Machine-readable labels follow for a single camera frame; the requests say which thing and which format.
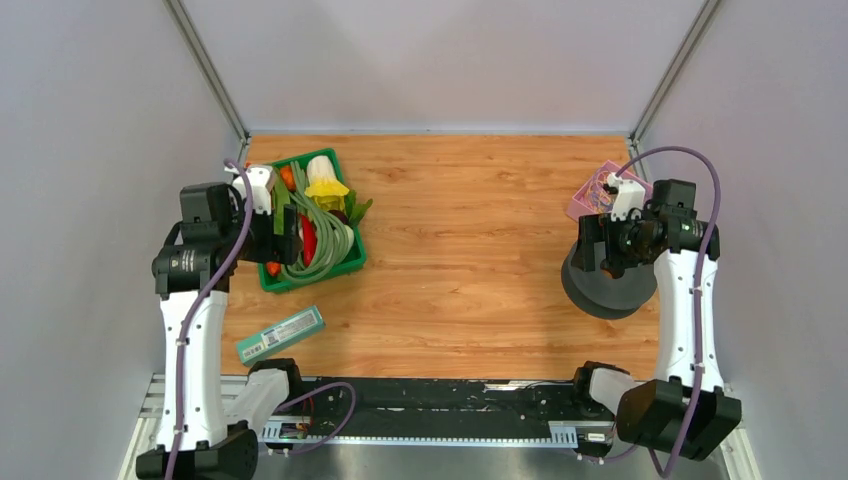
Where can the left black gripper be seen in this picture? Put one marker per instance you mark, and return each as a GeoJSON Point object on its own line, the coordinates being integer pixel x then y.
{"type": "Point", "coordinates": [284, 247]}

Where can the pink plastic box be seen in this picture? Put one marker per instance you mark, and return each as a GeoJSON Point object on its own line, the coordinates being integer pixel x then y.
{"type": "Point", "coordinates": [593, 199]}

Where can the red chili pepper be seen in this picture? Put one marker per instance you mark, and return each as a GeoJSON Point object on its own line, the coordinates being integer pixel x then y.
{"type": "Point", "coordinates": [309, 240]}

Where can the green leafy vegetable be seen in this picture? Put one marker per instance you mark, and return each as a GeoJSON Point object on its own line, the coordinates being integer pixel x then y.
{"type": "Point", "coordinates": [356, 211]}

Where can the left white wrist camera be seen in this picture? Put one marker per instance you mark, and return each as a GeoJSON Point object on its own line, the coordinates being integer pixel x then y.
{"type": "Point", "coordinates": [262, 179]}

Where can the green long beans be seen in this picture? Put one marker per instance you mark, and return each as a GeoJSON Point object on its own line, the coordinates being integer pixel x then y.
{"type": "Point", "coordinates": [334, 239]}

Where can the teal rectangular box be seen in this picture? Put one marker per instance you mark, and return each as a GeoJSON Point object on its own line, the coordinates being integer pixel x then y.
{"type": "Point", "coordinates": [280, 336]}

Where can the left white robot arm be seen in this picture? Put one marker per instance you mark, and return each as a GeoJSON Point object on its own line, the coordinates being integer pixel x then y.
{"type": "Point", "coordinates": [200, 437]}

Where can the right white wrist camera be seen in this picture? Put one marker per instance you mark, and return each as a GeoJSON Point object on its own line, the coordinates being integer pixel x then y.
{"type": "Point", "coordinates": [627, 195]}

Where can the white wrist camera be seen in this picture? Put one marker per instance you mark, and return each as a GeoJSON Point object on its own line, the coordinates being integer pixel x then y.
{"type": "Point", "coordinates": [262, 179]}
{"type": "Point", "coordinates": [627, 195]}

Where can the dark grey cable spool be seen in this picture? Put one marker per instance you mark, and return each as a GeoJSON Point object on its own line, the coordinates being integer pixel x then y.
{"type": "Point", "coordinates": [604, 297]}

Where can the small red pepper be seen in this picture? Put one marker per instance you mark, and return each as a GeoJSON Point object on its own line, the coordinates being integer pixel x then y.
{"type": "Point", "coordinates": [273, 269]}

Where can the green plastic tray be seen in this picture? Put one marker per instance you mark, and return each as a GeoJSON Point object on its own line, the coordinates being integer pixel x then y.
{"type": "Point", "coordinates": [355, 259]}

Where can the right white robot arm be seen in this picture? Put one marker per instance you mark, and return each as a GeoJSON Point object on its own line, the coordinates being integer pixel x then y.
{"type": "Point", "coordinates": [652, 244]}

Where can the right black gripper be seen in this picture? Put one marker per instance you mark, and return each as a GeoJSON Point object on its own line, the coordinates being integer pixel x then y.
{"type": "Point", "coordinates": [594, 228]}

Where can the yellow white cabbage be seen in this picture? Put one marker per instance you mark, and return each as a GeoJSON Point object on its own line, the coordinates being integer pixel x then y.
{"type": "Point", "coordinates": [324, 187]}

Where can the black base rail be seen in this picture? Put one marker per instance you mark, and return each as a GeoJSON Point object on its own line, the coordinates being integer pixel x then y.
{"type": "Point", "coordinates": [443, 412]}

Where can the small orange tomato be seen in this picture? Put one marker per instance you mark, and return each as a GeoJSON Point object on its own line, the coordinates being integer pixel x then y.
{"type": "Point", "coordinates": [287, 177]}

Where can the purple onion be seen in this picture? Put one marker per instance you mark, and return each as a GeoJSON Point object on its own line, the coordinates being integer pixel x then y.
{"type": "Point", "coordinates": [340, 215]}

